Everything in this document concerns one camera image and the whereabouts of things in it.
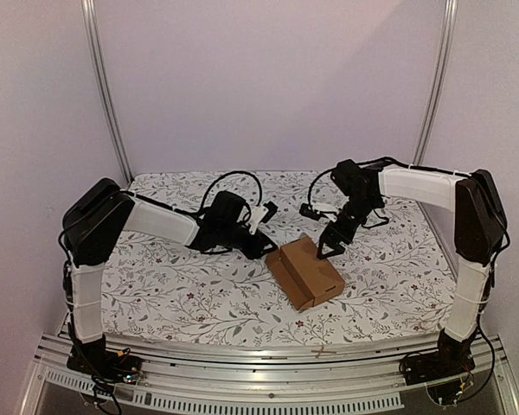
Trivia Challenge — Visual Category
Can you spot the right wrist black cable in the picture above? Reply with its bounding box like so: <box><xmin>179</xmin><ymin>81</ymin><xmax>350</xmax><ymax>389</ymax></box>
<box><xmin>306</xmin><ymin>168</ymin><xmax>390</xmax><ymax>228</ymax></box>

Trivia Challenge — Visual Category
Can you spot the robot arm white sleeve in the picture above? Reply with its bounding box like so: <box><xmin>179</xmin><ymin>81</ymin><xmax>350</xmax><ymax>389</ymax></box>
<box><xmin>330</xmin><ymin>156</ymin><xmax>511</xmax><ymax>354</ymax></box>
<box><xmin>61</xmin><ymin>177</ymin><xmax>219</xmax><ymax>343</ymax></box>

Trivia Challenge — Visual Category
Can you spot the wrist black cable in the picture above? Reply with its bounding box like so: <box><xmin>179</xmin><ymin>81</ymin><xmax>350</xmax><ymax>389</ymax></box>
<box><xmin>198</xmin><ymin>170</ymin><xmax>265</xmax><ymax>217</ymax></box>
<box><xmin>306</xmin><ymin>168</ymin><xmax>390</xmax><ymax>228</ymax></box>

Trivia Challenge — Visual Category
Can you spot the brown cardboard box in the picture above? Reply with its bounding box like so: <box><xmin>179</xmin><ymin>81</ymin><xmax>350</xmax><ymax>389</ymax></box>
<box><xmin>266</xmin><ymin>234</ymin><xmax>345</xmax><ymax>312</ymax></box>

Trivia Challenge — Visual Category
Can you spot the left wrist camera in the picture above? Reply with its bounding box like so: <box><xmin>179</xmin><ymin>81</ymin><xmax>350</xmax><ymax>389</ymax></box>
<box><xmin>247</xmin><ymin>201</ymin><xmax>279</xmax><ymax>235</ymax></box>

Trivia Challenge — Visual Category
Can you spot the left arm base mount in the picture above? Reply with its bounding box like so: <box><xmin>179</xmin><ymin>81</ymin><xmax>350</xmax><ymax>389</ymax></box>
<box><xmin>67</xmin><ymin>339</ymin><xmax>143</xmax><ymax>384</ymax></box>

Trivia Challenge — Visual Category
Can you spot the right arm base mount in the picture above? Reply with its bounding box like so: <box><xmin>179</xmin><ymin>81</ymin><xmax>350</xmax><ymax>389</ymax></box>
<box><xmin>399</xmin><ymin>350</ymin><xmax>476</xmax><ymax>386</ymax></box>

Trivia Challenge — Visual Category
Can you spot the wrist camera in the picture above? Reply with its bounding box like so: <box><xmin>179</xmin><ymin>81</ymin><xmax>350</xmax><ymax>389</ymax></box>
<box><xmin>247</xmin><ymin>201</ymin><xmax>279</xmax><ymax>235</ymax></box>
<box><xmin>299</xmin><ymin>203</ymin><xmax>339</xmax><ymax>221</ymax></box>

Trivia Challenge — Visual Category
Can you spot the left robot arm white sleeve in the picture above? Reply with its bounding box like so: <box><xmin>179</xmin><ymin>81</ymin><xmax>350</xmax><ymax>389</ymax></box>
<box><xmin>61</xmin><ymin>177</ymin><xmax>219</xmax><ymax>343</ymax></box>

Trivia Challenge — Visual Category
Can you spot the floral patterned table mat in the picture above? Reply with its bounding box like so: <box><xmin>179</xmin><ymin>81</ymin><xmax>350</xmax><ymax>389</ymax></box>
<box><xmin>60</xmin><ymin>170</ymin><xmax>464</xmax><ymax>347</ymax></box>

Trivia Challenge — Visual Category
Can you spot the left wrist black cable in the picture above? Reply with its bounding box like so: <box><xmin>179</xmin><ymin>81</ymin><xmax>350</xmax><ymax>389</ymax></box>
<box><xmin>198</xmin><ymin>170</ymin><xmax>265</xmax><ymax>217</ymax></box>

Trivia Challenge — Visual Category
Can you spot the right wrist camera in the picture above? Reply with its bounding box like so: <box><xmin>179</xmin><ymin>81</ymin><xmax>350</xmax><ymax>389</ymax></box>
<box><xmin>299</xmin><ymin>203</ymin><xmax>339</xmax><ymax>221</ymax></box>

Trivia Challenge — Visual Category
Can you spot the right robot arm white sleeve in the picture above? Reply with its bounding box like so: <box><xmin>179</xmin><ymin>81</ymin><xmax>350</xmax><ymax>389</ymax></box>
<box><xmin>330</xmin><ymin>156</ymin><xmax>511</xmax><ymax>354</ymax></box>

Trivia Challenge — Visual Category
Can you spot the aluminium frame post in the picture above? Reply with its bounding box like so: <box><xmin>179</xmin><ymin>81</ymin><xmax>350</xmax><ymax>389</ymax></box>
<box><xmin>413</xmin><ymin>0</ymin><xmax>458</xmax><ymax>165</ymax></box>
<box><xmin>80</xmin><ymin>0</ymin><xmax>134</xmax><ymax>183</ymax></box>

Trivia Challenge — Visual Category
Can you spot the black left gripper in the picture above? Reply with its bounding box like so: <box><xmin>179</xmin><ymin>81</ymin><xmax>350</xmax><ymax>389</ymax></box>
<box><xmin>218</xmin><ymin>223</ymin><xmax>277</xmax><ymax>260</ymax></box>

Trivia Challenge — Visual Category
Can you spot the right aluminium frame post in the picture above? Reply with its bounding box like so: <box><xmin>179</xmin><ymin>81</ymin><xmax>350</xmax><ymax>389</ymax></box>
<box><xmin>413</xmin><ymin>0</ymin><xmax>458</xmax><ymax>165</ymax></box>

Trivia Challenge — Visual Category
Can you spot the left aluminium frame post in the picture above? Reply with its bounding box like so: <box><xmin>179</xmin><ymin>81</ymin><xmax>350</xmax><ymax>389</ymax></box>
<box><xmin>80</xmin><ymin>0</ymin><xmax>134</xmax><ymax>183</ymax></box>

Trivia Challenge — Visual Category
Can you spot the aluminium front rail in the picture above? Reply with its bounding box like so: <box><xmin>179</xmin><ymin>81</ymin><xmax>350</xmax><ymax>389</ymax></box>
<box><xmin>16</xmin><ymin>332</ymin><xmax>519</xmax><ymax>415</ymax></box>

